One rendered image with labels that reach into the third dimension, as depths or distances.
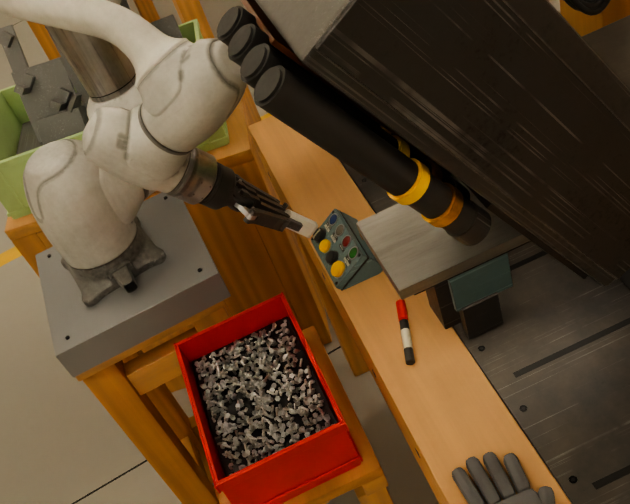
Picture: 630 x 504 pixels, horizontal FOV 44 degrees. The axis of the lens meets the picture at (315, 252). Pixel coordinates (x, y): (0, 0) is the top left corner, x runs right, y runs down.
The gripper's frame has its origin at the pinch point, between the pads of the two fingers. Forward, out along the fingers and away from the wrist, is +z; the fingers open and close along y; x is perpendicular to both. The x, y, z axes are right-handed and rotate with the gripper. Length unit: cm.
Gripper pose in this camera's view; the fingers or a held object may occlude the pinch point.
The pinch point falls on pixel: (298, 223)
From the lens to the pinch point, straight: 140.9
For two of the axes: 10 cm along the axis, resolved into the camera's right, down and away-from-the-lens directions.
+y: 3.2, 5.8, -7.5
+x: 5.8, -7.4, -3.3
